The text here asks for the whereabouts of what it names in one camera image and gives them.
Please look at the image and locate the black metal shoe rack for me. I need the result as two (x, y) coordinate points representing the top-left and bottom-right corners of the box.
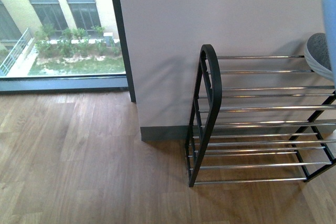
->
(185, 45), (335, 187)

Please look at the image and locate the light blue slipper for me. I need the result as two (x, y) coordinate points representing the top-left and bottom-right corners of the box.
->
(322, 0), (335, 79)

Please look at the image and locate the grey sneaker with side view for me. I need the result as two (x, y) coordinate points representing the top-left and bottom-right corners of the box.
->
(304, 33), (335, 83)

